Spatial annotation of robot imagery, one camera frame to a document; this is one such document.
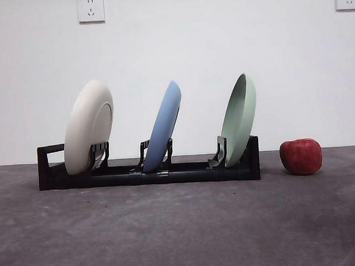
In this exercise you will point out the blue plate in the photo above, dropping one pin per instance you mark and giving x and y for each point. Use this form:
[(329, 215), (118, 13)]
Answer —
[(162, 125)]

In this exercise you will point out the red apple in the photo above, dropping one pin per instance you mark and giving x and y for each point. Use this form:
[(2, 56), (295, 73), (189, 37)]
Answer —
[(300, 156)]

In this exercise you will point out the black plate rack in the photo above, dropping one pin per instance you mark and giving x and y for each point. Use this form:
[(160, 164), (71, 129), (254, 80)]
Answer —
[(194, 176)]

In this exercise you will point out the green plate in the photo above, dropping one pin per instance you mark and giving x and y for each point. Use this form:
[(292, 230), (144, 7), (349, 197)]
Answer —
[(239, 120)]

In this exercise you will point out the white plate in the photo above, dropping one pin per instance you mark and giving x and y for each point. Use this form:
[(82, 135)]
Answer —
[(82, 129)]

